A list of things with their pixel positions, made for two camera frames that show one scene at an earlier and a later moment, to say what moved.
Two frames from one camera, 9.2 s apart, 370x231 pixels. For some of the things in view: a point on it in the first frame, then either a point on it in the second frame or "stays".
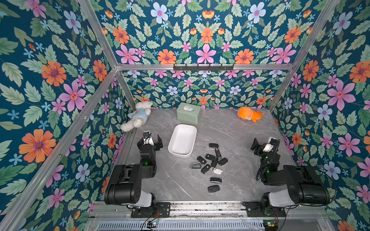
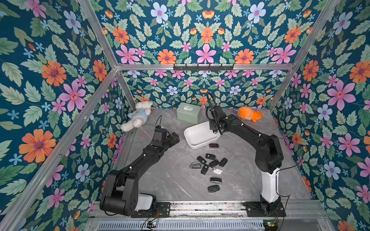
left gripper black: x=156 y=147 to x=171 y=141
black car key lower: x=217 y=179 stays
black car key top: x=213 y=145 stays
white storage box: x=182 y=140 to x=200 y=135
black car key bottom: x=213 y=188 stays
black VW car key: x=204 y=169 stays
